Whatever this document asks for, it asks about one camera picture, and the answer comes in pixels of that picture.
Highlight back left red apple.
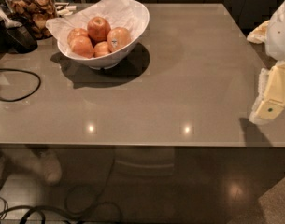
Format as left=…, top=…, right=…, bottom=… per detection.
left=67, top=28, right=89, bottom=43

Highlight black round appliance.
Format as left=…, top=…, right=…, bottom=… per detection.
left=5, top=21, right=37, bottom=54

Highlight white ceramic bowl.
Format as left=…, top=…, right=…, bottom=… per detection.
left=56, top=0, right=150, bottom=71

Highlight small middle red apple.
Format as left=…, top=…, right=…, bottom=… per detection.
left=94, top=41, right=110, bottom=58

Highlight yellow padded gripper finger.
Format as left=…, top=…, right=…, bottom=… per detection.
left=249, top=61, right=285, bottom=125
left=247, top=21, right=269, bottom=44

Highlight black cable on table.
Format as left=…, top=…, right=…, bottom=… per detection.
left=0, top=68, right=42, bottom=104

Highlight front left red apple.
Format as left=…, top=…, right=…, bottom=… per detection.
left=70, top=36, right=94, bottom=59

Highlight small white items behind bowl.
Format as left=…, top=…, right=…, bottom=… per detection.
left=56, top=4, right=77, bottom=17

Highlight glass jar of snacks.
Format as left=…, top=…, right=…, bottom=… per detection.
left=6, top=0, right=57, bottom=40

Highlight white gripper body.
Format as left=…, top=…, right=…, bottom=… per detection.
left=265, top=0, right=285, bottom=61

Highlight red apple with sticker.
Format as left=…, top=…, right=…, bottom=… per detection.
left=107, top=27, right=131, bottom=52

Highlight white paper bowl liner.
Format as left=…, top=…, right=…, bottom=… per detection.
left=46, top=0, right=150, bottom=46

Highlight top red apple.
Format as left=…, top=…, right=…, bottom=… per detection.
left=87, top=16, right=111, bottom=42

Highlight black cables on floor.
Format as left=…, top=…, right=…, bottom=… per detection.
left=0, top=149, right=124, bottom=224

